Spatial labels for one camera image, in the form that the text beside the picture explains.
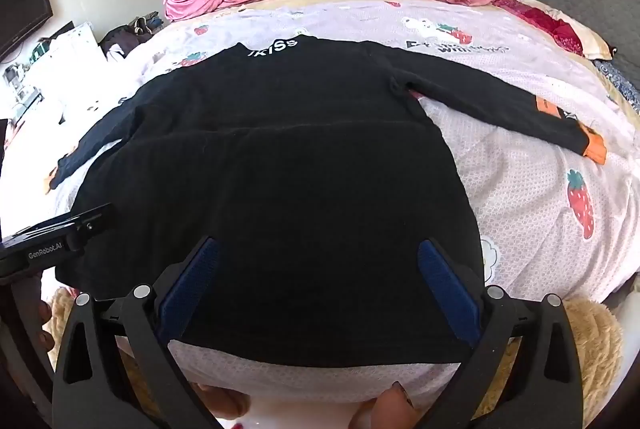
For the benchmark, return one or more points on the tan fluffy rug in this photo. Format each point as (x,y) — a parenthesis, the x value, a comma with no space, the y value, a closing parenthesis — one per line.
(595,339)

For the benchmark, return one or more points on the strawberry printed blanket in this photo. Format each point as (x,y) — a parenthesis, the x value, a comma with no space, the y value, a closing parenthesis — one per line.
(525,169)

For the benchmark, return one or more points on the person's left hand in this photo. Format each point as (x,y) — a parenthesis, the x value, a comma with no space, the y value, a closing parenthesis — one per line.
(46,338)

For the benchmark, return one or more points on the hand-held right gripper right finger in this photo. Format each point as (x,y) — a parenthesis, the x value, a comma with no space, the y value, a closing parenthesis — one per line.
(447,289)

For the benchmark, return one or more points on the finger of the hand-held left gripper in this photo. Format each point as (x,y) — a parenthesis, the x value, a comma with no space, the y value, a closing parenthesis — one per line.
(45,229)
(95,223)

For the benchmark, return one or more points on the white drawer cabinet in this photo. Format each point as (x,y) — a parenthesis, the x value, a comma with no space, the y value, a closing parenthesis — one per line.
(70,54)

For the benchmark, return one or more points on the dark clothes pile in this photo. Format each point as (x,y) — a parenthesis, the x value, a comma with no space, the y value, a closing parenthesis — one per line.
(122,41)

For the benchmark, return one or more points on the red patterned pillow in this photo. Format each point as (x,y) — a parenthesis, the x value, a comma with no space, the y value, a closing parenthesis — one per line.
(555,29)

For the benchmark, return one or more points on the black sweater with orange cuffs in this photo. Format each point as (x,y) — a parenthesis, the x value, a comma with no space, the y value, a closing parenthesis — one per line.
(280,184)

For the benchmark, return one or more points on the person's right hand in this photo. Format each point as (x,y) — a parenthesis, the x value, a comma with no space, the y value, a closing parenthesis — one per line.
(381,409)

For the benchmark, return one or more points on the black television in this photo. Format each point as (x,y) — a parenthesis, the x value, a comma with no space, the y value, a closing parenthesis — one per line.
(22,14)

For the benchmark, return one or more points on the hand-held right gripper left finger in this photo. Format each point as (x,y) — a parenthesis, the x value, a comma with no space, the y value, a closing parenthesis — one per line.
(192,284)

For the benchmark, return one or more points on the blue patterned cloth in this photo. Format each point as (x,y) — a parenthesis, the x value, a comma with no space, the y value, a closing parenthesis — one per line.
(620,81)

